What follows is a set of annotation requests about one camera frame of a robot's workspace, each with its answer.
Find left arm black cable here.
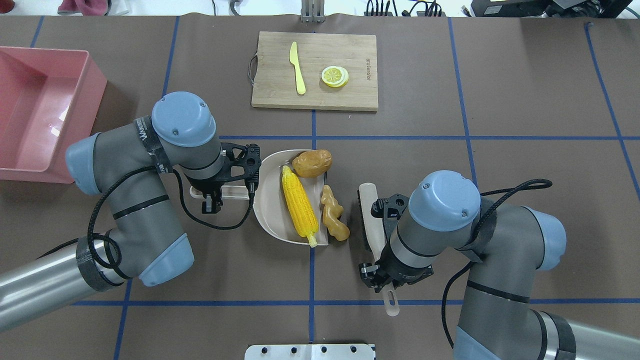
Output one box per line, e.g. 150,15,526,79
37,160,257,281

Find black equipment top right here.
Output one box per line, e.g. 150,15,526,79
470,0,632,19

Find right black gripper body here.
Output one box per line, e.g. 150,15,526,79
358,193,434,293

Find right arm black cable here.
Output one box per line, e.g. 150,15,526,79
441,178,553,349

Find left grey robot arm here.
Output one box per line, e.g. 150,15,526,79
1,91,262,331

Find pink plastic bin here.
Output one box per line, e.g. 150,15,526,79
0,46,107,183

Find metal bracket bottom edge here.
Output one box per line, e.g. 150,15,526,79
244,343,377,360

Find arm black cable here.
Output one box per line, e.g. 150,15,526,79
441,178,553,349
37,160,257,281

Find red cloth top left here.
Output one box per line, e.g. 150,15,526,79
57,0,112,16

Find yellow lemon slice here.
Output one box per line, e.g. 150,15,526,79
321,65,350,88

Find black power strip cables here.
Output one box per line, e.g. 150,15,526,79
364,0,446,18

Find tan toy ginger root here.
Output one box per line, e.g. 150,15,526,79
320,184,351,242

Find white brush black bristles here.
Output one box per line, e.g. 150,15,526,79
358,182,400,317

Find yellow plastic knife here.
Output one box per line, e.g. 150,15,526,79
288,41,307,96

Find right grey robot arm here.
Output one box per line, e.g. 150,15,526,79
358,170,640,360

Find brown toy potato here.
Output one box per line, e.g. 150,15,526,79
291,149,333,178

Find wooden cutting board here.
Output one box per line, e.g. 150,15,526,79
251,30,379,112

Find yellow toy corn cob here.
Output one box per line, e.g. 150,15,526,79
281,165,320,248

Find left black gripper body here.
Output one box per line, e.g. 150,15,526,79
185,142,262,198

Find metal post top edge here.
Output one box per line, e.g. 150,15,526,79
301,0,326,24

